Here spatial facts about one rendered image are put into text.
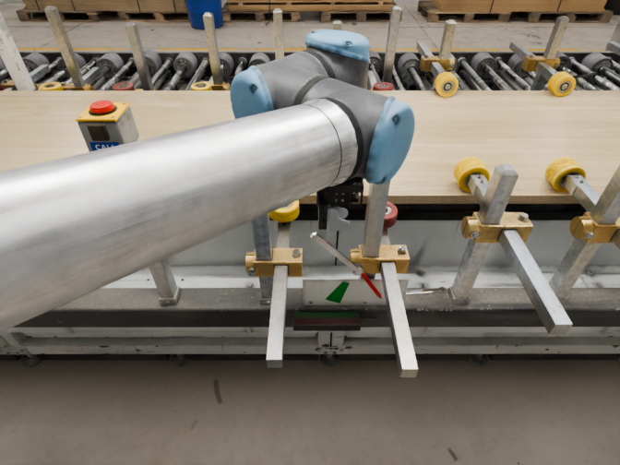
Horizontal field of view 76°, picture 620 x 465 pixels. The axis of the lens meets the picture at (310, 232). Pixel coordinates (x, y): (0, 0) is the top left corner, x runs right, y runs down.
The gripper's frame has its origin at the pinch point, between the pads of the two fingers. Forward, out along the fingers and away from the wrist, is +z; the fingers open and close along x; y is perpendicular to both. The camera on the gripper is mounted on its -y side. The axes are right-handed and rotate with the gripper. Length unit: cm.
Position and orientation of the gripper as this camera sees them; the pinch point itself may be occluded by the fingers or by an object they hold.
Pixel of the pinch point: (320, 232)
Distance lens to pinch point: 79.1
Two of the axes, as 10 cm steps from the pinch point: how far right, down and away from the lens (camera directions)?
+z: 0.1, 7.5, 6.6
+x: 0.0, -6.6, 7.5
